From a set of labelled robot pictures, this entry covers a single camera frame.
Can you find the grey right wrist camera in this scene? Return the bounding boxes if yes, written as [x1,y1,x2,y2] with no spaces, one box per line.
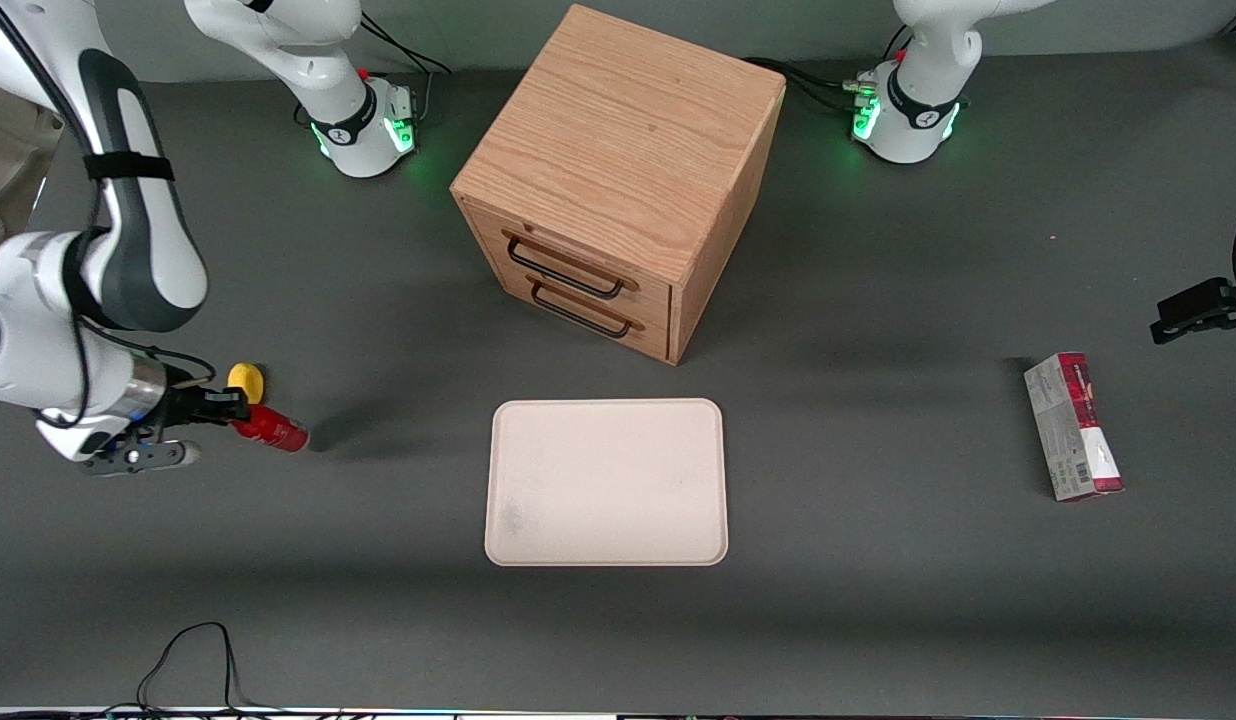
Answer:
[86,439,202,477]

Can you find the white rectangular tray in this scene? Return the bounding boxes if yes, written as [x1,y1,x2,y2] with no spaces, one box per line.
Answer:
[484,398,730,568]

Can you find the black drawer handle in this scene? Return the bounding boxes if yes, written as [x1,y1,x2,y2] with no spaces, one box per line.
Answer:
[504,234,628,300]
[529,282,635,340]

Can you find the black upper drawer handle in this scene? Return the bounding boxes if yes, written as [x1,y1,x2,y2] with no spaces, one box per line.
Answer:
[504,234,628,300]

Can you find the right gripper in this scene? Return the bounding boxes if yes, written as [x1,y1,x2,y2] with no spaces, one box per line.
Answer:
[126,370,250,447]

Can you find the black looped table cable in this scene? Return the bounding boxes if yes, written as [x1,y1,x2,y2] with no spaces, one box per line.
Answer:
[103,621,309,717]

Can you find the black arm base cable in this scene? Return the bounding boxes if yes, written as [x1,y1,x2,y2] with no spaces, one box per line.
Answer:
[743,55,879,113]
[358,10,453,126]

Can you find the red coke bottle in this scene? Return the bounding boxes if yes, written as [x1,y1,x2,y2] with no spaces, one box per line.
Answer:
[228,404,310,454]

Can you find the red plaid cardboard box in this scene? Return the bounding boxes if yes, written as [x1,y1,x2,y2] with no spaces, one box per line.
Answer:
[1023,351,1125,503]

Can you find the wooden drawer cabinet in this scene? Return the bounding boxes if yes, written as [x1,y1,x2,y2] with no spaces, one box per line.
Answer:
[450,3,787,366]

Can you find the black right arm base cable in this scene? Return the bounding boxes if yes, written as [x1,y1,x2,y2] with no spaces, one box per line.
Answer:
[358,10,453,126]

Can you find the black left arm base cable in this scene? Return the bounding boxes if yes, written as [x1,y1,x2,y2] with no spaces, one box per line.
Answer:
[743,55,879,113]

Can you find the black lower drawer handle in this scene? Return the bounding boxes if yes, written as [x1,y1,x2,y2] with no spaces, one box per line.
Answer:
[529,282,635,340]

